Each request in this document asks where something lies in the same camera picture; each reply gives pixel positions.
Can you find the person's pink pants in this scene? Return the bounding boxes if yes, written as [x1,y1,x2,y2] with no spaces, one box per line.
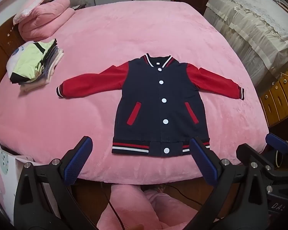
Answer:
[97,184,199,230]

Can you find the navy and red varsity jacket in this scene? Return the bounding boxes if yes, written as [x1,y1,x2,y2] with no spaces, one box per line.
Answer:
[56,53,245,158]

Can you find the stack of folded clothes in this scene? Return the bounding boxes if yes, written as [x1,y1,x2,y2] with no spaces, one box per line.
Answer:
[7,39,64,92]

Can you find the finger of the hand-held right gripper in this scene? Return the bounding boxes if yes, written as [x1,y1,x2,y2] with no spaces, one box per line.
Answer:
[236,144,276,173]
[265,133,288,159]

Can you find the patterned white storage box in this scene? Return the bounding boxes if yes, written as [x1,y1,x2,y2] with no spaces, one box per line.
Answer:
[0,140,34,216]

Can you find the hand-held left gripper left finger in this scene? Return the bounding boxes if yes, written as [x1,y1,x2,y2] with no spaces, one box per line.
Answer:
[13,136,99,230]

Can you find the cream lace covered furniture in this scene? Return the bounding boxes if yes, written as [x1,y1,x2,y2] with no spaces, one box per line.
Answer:
[204,0,288,87]

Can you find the pink plush bed blanket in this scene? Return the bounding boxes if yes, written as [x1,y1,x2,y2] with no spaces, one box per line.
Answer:
[0,1,270,185]

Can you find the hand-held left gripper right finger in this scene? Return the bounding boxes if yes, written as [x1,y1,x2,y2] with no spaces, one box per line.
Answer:
[182,138,270,230]

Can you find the black cable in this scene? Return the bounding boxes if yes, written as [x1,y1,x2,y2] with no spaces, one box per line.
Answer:
[101,182,125,230]

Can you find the folded pink quilt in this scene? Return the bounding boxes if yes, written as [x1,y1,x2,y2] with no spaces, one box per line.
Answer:
[18,0,75,42]

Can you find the wooden drawer cabinet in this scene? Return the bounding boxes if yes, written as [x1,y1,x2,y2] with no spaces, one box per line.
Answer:
[259,68,288,127]

